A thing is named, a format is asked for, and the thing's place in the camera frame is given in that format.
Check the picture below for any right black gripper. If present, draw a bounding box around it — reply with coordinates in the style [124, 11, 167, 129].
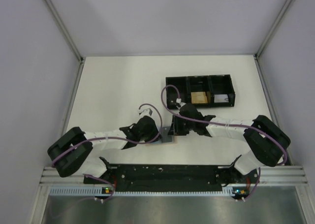
[168, 114, 195, 136]

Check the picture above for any beige card holder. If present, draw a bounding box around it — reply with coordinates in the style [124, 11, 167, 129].
[146, 135, 176, 146]

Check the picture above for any dark grey card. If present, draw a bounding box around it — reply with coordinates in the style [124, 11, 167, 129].
[160, 126, 173, 143]

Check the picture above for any light blue card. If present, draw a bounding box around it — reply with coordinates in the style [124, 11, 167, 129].
[150, 140, 163, 145]

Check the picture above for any black three-compartment tray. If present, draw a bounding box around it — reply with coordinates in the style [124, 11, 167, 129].
[165, 75, 235, 110]

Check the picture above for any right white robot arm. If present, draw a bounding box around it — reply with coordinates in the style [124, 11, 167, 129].
[173, 102, 291, 183]

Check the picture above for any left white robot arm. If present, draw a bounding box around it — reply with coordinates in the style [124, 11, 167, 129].
[47, 115, 161, 183]

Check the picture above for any gold cards stack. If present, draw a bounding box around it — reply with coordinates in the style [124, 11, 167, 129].
[191, 92, 208, 104]

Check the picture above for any silver card in tray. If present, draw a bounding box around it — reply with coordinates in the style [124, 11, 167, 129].
[214, 94, 229, 103]

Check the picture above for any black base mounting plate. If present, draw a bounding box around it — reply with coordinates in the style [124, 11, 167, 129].
[83, 160, 259, 192]

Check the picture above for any steel sheet front panel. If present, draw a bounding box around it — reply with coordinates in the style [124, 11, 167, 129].
[42, 187, 306, 224]

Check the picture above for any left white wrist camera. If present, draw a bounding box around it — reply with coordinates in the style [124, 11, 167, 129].
[138, 108, 153, 117]

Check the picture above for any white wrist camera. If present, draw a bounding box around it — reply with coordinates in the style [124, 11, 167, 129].
[175, 98, 186, 110]
[138, 108, 153, 117]

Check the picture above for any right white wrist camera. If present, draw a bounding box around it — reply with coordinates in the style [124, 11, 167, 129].
[175, 98, 186, 110]

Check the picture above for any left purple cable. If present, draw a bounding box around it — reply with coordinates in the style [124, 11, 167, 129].
[51, 102, 162, 205]

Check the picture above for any purple cable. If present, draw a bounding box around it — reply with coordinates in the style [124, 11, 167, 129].
[51, 102, 162, 205]
[160, 85, 289, 201]

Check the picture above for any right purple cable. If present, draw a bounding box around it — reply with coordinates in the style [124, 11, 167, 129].
[160, 85, 289, 201]

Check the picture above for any left aluminium frame post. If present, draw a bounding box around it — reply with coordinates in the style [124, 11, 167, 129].
[36, 0, 86, 165]

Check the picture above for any aluminium frame post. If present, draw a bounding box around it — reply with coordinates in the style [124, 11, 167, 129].
[253, 0, 303, 165]
[36, 0, 86, 165]

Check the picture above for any right aluminium frame post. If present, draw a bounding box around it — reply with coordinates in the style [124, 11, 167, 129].
[253, 0, 303, 165]

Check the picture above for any aluminium front rail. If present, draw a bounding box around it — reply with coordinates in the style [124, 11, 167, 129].
[39, 166, 308, 186]

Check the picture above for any grey slotted cable duct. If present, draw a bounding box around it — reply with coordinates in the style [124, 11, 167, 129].
[49, 186, 246, 197]

